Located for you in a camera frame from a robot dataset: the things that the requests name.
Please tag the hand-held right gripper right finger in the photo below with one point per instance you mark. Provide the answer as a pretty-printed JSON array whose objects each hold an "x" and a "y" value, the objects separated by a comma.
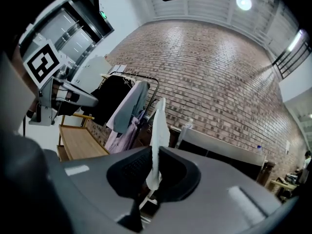
[{"x": 178, "y": 177}]

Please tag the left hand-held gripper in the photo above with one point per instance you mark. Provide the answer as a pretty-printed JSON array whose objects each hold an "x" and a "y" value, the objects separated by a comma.
[{"x": 42, "y": 64}]

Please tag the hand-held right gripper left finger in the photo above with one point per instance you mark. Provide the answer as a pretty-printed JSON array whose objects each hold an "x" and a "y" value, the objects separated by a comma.
[{"x": 129, "y": 174}]

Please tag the wooden shelf cart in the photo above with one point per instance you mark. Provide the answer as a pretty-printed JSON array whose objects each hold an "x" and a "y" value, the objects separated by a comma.
[{"x": 80, "y": 140}]

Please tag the stainless steel kitchen cart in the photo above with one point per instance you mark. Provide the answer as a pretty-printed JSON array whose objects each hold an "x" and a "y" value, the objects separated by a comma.
[{"x": 219, "y": 145}]

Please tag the person's left forearm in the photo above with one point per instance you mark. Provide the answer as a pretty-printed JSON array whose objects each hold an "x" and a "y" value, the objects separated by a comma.
[{"x": 18, "y": 62}]

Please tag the light wooden rack shelf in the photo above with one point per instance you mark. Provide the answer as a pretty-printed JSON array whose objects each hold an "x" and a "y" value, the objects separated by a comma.
[{"x": 105, "y": 75}]

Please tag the white board panel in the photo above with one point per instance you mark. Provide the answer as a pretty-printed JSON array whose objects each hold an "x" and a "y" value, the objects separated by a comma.
[{"x": 97, "y": 67}]

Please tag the black coat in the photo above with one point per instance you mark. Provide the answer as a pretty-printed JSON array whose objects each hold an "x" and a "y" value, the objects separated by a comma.
[{"x": 114, "y": 94}]

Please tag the pale lilac shirt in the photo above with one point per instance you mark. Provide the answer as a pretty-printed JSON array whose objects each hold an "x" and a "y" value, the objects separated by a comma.
[{"x": 122, "y": 135}]

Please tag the white paper sheet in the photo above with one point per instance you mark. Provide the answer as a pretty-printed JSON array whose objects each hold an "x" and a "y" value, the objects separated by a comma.
[
  {"x": 117, "y": 68},
  {"x": 123, "y": 67}
]

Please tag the steel elevator door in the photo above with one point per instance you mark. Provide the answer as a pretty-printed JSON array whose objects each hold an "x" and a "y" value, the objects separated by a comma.
[{"x": 75, "y": 45}]

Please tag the grey-blue shirt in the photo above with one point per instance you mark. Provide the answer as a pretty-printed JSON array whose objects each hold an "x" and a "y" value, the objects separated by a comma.
[{"x": 131, "y": 106}]

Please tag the clear plastic water bottle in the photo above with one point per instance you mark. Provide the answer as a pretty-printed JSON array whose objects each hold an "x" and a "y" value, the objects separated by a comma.
[{"x": 190, "y": 123}]

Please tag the black metal clothes rack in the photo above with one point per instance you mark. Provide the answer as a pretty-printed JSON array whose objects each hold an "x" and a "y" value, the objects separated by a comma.
[{"x": 146, "y": 76}]

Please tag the green exit sign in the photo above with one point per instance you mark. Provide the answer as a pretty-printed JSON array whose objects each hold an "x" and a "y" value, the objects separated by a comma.
[{"x": 103, "y": 14}]

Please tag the blue-capped plastic bottle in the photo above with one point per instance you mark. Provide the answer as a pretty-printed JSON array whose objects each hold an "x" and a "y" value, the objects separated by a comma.
[{"x": 260, "y": 150}]

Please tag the wooden table black base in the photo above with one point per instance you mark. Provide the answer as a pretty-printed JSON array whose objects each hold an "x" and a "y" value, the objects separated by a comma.
[{"x": 282, "y": 183}]

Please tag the black window railing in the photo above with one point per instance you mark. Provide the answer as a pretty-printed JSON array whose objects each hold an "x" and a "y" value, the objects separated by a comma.
[{"x": 292, "y": 60}]

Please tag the ceiling light tube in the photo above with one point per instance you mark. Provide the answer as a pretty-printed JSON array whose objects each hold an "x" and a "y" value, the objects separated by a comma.
[{"x": 296, "y": 40}]

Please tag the round ceiling lamp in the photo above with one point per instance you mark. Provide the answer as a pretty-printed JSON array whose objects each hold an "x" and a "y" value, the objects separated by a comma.
[{"x": 243, "y": 2}]

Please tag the white wall notice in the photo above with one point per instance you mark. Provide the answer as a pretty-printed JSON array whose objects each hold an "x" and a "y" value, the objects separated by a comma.
[{"x": 287, "y": 147}]

